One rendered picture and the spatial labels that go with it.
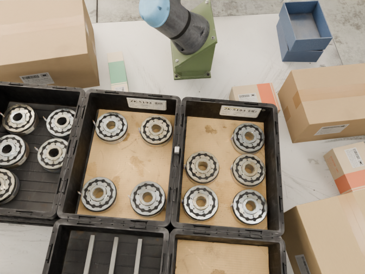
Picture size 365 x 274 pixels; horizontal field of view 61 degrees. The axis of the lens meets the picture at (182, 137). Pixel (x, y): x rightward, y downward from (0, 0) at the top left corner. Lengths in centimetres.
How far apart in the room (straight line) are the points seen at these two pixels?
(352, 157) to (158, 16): 81
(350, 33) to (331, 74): 152
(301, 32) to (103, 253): 113
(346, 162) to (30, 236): 108
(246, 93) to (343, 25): 169
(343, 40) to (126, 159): 205
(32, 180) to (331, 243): 88
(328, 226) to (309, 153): 37
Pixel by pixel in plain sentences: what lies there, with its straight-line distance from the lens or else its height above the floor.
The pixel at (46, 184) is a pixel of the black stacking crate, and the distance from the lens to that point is 104.
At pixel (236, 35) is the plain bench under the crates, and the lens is 147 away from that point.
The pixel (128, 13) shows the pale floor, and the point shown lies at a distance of 254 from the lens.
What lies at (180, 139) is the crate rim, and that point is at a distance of 91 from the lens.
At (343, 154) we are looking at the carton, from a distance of 121.
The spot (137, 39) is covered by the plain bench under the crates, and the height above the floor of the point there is 70.
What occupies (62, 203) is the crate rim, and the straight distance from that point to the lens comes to 90.
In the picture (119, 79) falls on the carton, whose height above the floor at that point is 76.
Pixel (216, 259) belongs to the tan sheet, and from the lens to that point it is 94.
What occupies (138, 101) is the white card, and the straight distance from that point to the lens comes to 100.
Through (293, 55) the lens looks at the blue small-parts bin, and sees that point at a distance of 141.
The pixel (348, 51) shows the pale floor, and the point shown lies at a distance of 263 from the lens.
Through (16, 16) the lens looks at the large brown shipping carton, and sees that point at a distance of 134.
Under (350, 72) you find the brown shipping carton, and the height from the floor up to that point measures 86.
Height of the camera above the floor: 176
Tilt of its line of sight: 66 degrees down
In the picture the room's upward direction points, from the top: 5 degrees clockwise
